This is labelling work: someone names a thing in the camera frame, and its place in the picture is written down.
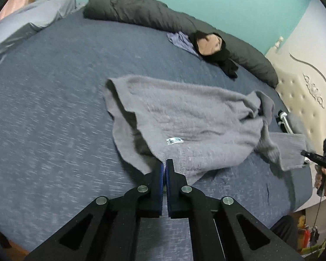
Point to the cream tufted headboard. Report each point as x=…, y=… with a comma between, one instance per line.
x=301, y=87

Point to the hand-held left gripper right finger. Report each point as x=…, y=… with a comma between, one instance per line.
x=169, y=185

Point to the grey fleece sweater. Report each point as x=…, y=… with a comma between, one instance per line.
x=193, y=114

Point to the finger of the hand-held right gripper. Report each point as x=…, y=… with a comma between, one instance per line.
x=309, y=155

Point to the wooden bed frame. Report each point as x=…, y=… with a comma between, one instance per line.
x=0, y=236

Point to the blue bed sheet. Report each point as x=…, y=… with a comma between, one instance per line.
x=57, y=114

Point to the light grey pillow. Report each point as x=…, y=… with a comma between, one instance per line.
x=30, y=16

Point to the light blue garment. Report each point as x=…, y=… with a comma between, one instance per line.
x=180, y=40

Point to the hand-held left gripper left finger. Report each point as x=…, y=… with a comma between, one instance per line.
x=160, y=179

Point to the black cloth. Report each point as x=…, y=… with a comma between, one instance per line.
x=229, y=68

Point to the dark grey rolled duvet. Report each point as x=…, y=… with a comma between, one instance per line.
x=152, y=13

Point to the black beige-lined garment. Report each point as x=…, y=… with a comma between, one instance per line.
x=209, y=45

